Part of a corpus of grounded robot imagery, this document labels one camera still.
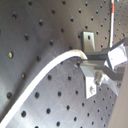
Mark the metal cable clip bracket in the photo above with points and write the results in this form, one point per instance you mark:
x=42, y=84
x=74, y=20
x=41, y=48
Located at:
x=87, y=41

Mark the white L-shaped clip bracket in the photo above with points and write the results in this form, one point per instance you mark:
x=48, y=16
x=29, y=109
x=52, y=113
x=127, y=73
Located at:
x=94, y=76

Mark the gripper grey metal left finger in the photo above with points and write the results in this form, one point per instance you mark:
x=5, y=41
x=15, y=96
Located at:
x=117, y=49

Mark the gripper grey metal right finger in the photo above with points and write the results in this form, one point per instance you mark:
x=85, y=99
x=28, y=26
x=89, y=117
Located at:
x=114, y=75

